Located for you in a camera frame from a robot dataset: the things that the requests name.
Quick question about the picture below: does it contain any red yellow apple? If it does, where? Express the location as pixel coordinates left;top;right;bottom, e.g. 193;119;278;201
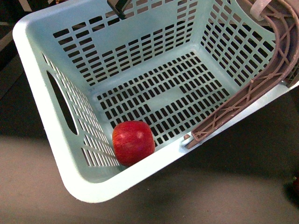
112;121;155;167

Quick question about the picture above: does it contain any light blue plastic basket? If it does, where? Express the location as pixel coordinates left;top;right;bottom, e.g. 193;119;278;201
13;0;299;203

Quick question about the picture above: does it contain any white zip tie right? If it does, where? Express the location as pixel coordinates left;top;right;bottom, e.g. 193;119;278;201
250;0;271;21

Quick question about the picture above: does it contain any red object at edge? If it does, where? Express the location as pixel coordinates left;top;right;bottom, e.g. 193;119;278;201
291;176;299;197

